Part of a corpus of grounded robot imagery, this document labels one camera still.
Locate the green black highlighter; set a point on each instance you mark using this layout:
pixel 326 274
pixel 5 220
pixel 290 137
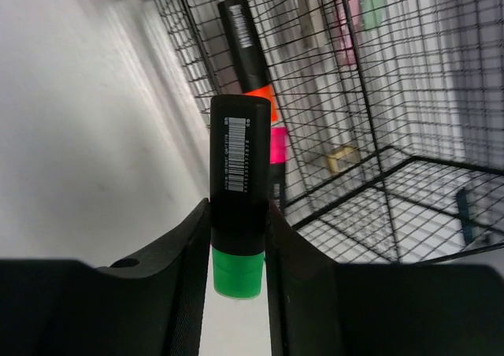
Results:
pixel 239 192

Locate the black wire mesh basket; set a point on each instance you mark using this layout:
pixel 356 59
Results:
pixel 424 108

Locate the green correction tape dispenser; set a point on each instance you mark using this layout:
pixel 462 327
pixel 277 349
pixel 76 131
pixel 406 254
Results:
pixel 372 12

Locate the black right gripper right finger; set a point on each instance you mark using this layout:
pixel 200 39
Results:
pixel 317 306

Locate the grey white eraser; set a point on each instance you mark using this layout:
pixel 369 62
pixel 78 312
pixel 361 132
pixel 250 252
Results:
pixel 311 23

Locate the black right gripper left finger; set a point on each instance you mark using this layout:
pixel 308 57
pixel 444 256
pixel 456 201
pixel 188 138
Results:
pixel 148 303

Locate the pink black highlighter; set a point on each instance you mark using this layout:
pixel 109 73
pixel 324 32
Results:
pixel 277 168

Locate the pink correction tape dispenser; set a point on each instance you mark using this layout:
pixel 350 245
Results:
pixel 346 12

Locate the small beige eraser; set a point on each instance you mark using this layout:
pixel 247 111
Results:
pixel 342 158

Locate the orange black highlighter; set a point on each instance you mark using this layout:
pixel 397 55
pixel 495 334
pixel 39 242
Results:
pixel 248 58

